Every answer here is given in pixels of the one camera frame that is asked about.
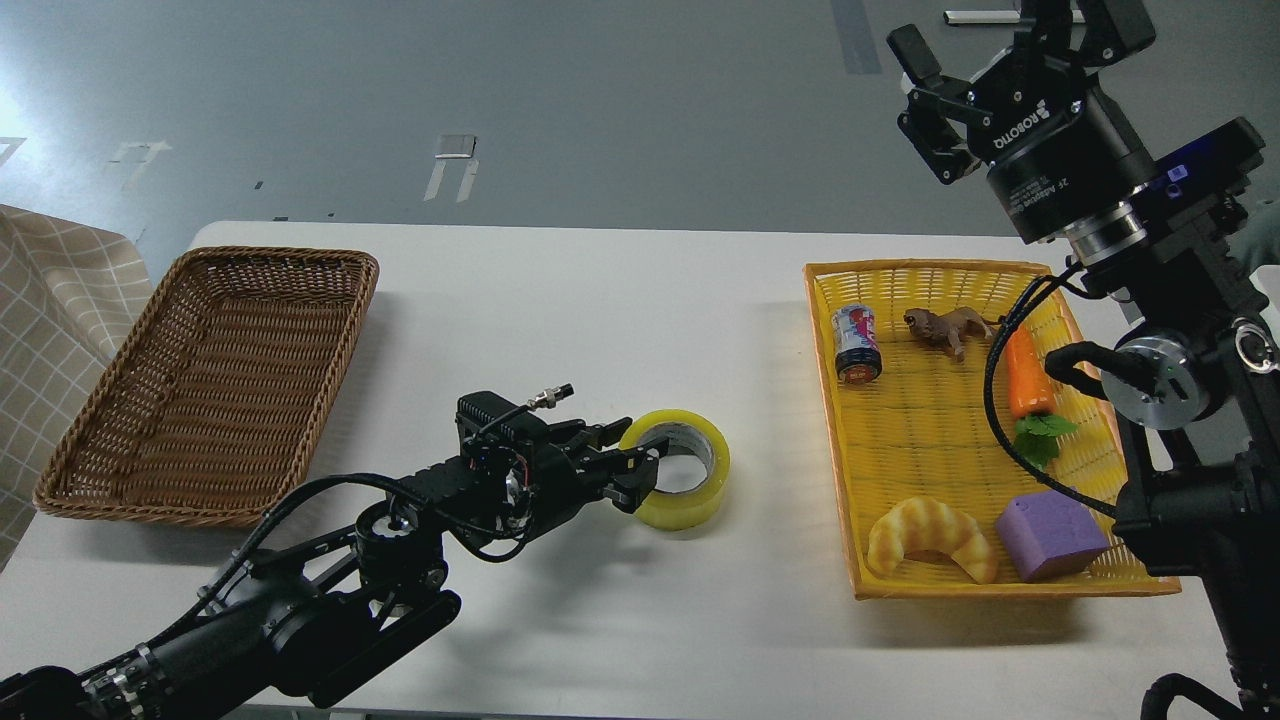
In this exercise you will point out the beige checkered cloth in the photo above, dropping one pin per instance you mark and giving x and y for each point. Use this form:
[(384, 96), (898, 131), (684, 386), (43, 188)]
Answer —
[(69, 296)]

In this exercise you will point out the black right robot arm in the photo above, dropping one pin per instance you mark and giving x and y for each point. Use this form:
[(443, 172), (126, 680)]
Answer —
[(1194, 386)]

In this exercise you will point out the purple foam block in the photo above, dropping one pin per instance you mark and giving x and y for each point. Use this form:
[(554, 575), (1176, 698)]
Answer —
[(1049, 535)]

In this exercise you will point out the brown wicker basket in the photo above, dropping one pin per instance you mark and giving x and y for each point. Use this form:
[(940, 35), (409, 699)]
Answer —
[(211, 410)]

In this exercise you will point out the brown toy lion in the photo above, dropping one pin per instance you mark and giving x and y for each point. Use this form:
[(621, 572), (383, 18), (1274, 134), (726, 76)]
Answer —
[(948, 331)]

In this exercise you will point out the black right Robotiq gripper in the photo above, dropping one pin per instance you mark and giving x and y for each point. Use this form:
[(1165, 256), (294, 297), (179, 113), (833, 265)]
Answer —
[(1057, 147)]

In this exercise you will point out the yellow plastic basket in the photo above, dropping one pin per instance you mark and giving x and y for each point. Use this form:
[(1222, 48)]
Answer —
[(920, 429)]

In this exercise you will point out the white stand base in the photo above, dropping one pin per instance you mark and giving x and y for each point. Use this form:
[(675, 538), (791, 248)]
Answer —
[(961, 17)]

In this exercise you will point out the yellow tape roll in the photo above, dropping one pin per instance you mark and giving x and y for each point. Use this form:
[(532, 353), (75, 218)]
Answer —
[(691, 490)]

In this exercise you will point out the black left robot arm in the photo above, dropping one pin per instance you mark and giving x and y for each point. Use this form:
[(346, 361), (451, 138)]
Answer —
[(346, 575)]

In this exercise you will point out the toy croissant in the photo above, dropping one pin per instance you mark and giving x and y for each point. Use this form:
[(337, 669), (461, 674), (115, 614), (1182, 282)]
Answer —
[(924, 524)]

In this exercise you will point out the small drink can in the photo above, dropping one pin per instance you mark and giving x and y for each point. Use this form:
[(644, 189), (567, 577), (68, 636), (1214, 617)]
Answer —
[(858, 358)]

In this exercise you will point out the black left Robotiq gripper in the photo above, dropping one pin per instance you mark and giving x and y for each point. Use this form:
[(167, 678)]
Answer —
[(561, 478)]

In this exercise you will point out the orange toy carrot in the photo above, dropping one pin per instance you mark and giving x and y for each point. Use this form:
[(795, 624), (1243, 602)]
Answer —
[(1032, 402)]

